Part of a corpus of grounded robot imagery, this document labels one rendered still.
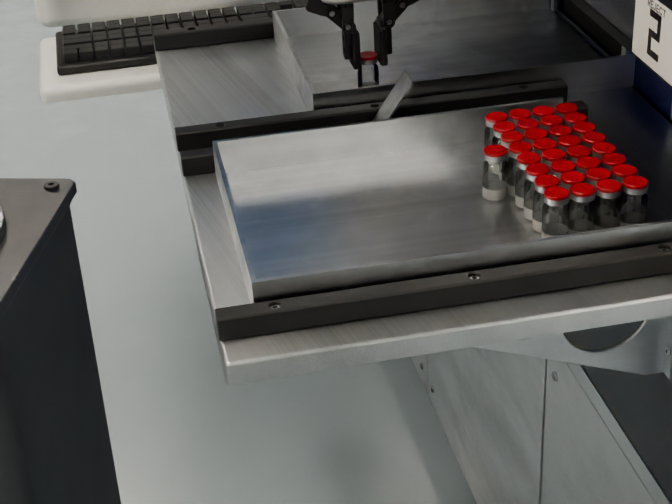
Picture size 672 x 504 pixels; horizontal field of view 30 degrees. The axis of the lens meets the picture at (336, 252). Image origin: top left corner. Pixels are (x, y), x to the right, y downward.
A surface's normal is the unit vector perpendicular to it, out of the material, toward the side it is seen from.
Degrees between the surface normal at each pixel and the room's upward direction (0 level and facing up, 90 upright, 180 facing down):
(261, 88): 0
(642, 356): 90
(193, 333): 0
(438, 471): 0
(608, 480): 90
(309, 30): 90
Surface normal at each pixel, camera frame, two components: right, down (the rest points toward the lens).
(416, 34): -0.04, -0.87
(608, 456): -0.98, 0.14
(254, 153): 0.20, 0.48
